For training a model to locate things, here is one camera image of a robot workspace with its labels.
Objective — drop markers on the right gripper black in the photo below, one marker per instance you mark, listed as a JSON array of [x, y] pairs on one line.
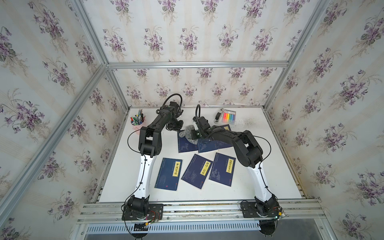
[[193, 136]]

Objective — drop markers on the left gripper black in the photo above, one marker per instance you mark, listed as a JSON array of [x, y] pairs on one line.
[[179, 123]]

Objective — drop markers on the grey striped cleaning cloth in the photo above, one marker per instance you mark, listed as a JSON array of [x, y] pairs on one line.
[[189, 135]]

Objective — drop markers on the blue book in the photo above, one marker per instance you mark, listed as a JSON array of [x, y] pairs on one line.
[[169, 174], [223, 169], [197, 171], [206, 145], [184, 146], [223, 141]]

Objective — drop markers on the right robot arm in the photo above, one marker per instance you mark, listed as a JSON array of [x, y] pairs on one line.
[[250, 155]]

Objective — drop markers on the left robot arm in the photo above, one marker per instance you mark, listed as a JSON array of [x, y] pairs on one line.
[[149, 147]]

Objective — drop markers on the grey black stapler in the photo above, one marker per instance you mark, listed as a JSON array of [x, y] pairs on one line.
[[218, 115]]

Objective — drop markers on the clear box of highlighters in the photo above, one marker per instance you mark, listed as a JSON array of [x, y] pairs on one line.
[[228, 117]]

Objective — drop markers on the pink pen cup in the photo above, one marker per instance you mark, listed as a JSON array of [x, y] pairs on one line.
[[138, 121]]

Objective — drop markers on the aluminium rail frame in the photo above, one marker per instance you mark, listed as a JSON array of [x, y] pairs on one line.
[[190, 217]]

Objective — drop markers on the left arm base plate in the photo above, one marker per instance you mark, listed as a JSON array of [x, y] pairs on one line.
[[147, 212]]

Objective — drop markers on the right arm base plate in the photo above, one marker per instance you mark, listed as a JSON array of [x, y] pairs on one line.
[[258, 209]]

